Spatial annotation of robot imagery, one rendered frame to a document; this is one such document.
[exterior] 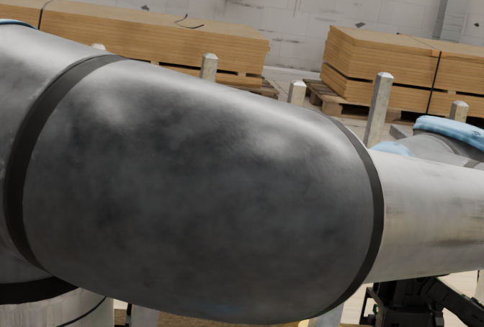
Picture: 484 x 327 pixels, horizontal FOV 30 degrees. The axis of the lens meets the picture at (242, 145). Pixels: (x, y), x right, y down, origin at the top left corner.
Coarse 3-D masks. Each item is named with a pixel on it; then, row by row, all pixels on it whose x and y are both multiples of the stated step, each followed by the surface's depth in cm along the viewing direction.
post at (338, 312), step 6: (342, 306) 128; (330, 312) 128; (336, 312) 128; (342, 312) 128; (312, 318) 130; (318, 318) 128; (324, 318) 128; (330, 318) 128; (336, 318) 128; (312, 324) 130; (318, 324) 128; (324, 324) 128; (330, 324) 128; (336, 324) 128
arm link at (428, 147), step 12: (384, 144) 95; (396, 144) 94; (408, 144) 95; (420, 144) 96; (432, 144) 98; (444, 144) 100; (420, 156) 94; (432, 156) 94; (444, 156) 93; (456, 156) 94
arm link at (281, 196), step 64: (128, 64) 43; (64, 128) 40; (128, 128) 40; (192, 128) 40; (256, 128) 42; (320, 128) 44; (64, 192) 40; (128, 192) 39; (192, 192) 39; (256, 192) 40; (320, 192) 42; (384, 192) 46; (448, 192) 60; (64, 256) 41; (128, 256) 40; (192, 256) 40; (256, 256) 41; (320, 256) 42; (384, 256) 51; (448, 256) 61; (256, 320) 44
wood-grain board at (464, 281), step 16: (464, 272) 179; (464, 288) 171; (352, 304) 155; (368, 304) 156; (160, 320) 141; (176, 320) 141; (192, 320) 142; (208, 320) 142; (352, 320) 149; (448, 320) 155
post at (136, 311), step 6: (132, 306) 124; (138, 306) 122; (126, 312) 124; (132, 312) 124; (138, 312) 122; (144, 312) 122; (150, 312) 122; (156, 312) 123; (126, 318) 124; (132, 318) 123; (138, 318) 122; (144, 318) 123; (150, 318) 123; (156, 318) 123; (126, 324) 124; (132, 324) 122; (138, 324) 123; (144, 324) 123; (150, 324) 123; (156, 324) 123
